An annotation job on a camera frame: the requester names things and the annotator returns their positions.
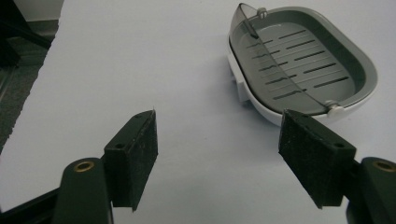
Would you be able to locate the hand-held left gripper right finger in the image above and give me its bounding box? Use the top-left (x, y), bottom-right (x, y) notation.
top-left (277, 108), bottom-right (396, 224)

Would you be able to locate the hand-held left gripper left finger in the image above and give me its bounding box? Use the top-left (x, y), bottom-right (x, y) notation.
top-left (51, 109), bottom-right (159, 224)

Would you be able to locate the grey and white soap box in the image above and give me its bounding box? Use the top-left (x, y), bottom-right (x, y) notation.
top-left (226, 3), bottom-right (379, 127)

